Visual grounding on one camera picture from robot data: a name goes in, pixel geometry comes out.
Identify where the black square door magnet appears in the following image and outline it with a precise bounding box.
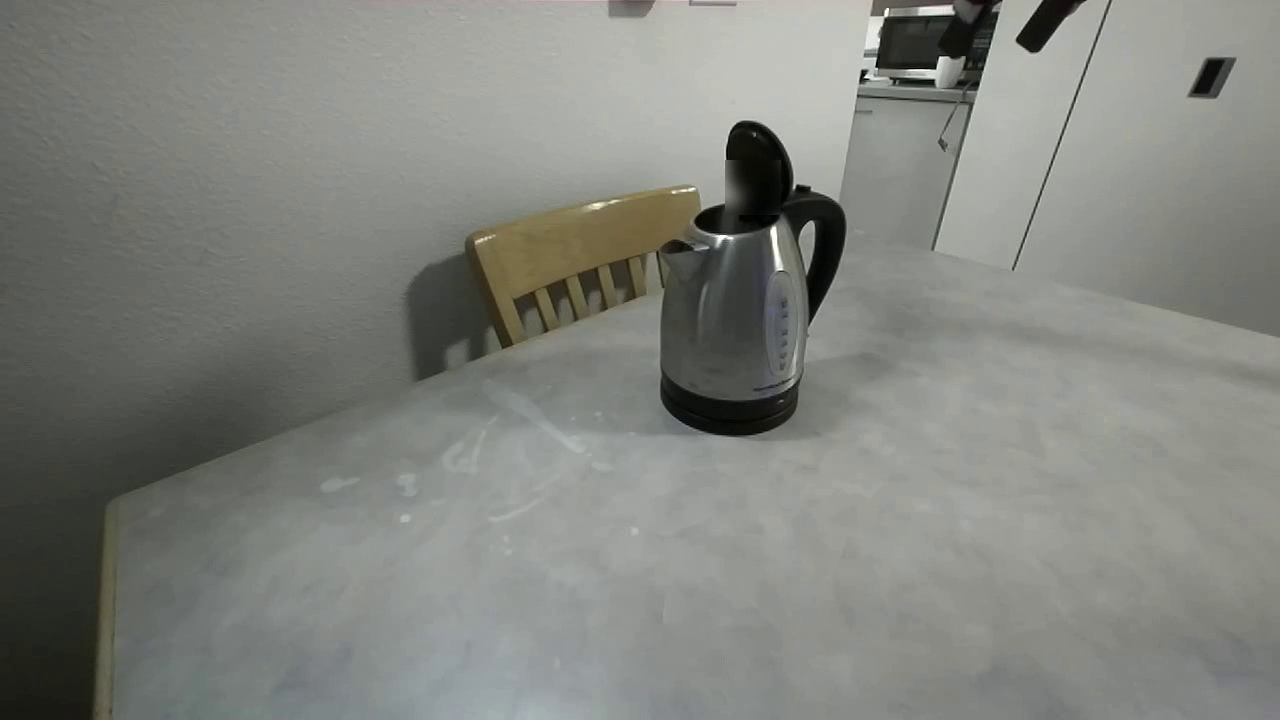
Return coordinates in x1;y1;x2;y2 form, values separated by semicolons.
1189;52;1241;100

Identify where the white kitchen counter cabinet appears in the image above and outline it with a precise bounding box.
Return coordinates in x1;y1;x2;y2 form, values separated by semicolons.
841;79;980;257

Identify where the microwave oven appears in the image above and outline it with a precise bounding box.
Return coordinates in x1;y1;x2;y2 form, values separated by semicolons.
872;4;969;79

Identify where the white refrigerator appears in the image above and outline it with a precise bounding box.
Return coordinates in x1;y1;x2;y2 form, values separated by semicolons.
934;0;1280;338

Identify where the stainless steel electric kettle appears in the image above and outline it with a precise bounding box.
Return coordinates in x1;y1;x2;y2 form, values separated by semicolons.
656;117;851;441

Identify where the wooden chair backrest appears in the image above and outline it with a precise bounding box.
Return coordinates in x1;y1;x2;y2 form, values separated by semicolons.
466;180;703;351

